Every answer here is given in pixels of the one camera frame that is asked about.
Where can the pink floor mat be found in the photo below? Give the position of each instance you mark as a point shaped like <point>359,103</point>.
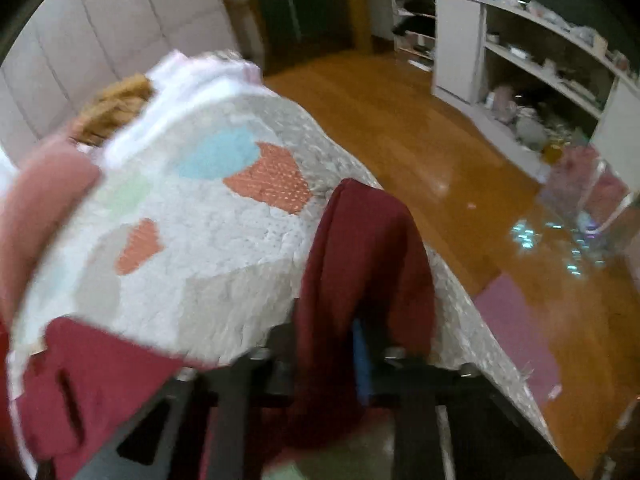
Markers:
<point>520,330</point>

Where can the cluttered shoe rack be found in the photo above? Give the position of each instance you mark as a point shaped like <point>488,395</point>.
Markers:
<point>412,5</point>

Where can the white bedsheet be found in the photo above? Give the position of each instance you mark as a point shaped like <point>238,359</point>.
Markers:
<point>200,77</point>

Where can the white shelf unit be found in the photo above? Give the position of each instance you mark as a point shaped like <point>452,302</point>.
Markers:
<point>460,45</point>

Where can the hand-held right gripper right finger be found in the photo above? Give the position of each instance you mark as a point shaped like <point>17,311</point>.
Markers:
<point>361,362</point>

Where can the clear plastic container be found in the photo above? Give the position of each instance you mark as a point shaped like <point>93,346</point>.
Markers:
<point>585,195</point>

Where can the maroon garment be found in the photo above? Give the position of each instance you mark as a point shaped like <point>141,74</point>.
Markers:
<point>370,260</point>

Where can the white padded headboard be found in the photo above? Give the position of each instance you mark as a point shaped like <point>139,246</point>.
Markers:
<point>125,20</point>

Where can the dark green door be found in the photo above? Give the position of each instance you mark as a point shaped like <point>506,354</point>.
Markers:
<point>305,0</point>

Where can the mustard yellow cloth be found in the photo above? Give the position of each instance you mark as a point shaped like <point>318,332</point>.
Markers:
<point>115,107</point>

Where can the pink pillow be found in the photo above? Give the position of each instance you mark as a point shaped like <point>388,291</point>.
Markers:
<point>40,210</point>

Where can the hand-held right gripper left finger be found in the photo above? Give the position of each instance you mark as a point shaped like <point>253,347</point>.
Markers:
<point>277,360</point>

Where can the heart patterned quilt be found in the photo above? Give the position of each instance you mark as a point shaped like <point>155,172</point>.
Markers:
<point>200,240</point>

